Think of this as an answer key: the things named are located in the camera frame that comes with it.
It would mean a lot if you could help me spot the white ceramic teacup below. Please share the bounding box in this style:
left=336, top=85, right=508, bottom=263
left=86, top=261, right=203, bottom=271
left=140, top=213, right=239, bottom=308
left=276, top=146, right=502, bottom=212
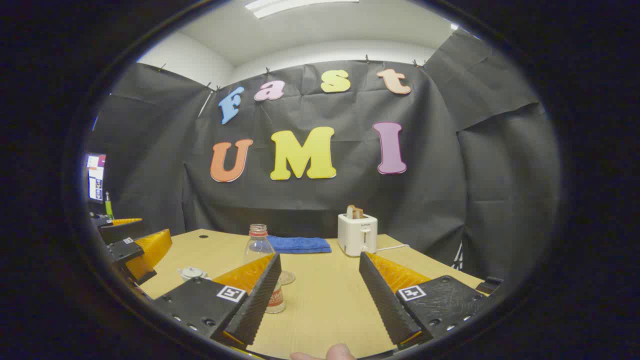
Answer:
left=179, top=266, right=212, bottom=282

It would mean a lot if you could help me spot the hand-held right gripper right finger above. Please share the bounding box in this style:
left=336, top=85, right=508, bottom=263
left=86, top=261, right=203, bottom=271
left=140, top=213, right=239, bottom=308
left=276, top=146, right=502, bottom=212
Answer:
left=358, top=252, right=490, bottom=349

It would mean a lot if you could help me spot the computer monitor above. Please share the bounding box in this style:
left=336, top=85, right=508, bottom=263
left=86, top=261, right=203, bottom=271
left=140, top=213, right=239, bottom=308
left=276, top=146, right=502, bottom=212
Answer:
left=86, top=153, right=107, bottom=202

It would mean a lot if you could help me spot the white toaster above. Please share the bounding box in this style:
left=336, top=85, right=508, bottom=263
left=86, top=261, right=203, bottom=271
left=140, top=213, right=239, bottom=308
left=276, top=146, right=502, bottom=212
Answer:
left=337, top=212, right=378, bottom=257

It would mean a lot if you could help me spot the clear plastic water bottle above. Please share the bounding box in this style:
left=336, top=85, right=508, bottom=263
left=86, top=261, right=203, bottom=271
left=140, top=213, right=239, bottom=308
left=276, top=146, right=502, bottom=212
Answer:
left=243, top=224, right=287, bottom=314

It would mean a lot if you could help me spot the blue folded towel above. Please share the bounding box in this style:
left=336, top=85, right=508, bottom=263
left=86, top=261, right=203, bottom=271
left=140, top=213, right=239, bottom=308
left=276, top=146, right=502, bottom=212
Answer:
left=266, top=235, right=332, bottom=254

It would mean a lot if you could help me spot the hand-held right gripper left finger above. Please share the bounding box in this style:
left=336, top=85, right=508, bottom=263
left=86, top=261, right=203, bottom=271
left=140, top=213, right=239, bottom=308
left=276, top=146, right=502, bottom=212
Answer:
left=151, top=252, right=282, bottom=348

